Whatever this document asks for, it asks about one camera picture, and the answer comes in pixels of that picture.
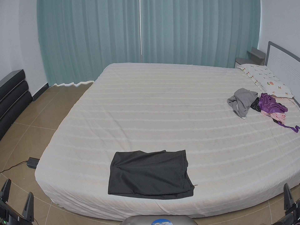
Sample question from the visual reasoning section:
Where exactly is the pink garment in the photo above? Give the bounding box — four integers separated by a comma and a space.
261, 110, 286, 124

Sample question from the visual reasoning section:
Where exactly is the grey bedside table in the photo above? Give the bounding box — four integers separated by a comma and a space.
235, 47, 266, 68

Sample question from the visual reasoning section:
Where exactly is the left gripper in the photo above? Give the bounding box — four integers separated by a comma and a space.
0, 178, 35, 225

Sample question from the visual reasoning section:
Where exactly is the white printed pillow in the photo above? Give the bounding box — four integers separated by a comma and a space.
237, 63, 295, 99

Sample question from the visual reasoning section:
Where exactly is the black shiny garment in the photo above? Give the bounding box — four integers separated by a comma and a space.
250, 97, 262, 113

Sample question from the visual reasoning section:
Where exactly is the black power adapter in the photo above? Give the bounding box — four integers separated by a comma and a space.
26, 157, 40, 169

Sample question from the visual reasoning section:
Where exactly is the bed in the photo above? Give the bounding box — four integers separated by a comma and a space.
35, 41, 300, 221

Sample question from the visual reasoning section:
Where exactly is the black chest of drawers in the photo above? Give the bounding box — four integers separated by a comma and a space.
0, 69, 33, 141

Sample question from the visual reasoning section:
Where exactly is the black T-shirt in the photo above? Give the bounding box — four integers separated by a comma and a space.
108, 150, 195, 200

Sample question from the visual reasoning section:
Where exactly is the blue-green curtain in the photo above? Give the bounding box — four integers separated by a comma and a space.
140, 0, 262, 68
36, 0, 141, 87

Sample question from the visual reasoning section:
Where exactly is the grey garment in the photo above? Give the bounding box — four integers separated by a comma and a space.
227, 88, 258, 120

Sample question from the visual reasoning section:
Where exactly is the purple garment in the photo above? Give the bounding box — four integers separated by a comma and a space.
258, 93, 300, 133

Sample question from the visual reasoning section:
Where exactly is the black cable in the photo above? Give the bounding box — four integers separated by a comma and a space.
0, 161, 30, 173

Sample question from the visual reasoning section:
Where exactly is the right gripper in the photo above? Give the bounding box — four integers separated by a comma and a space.
278, 183, 300, 225

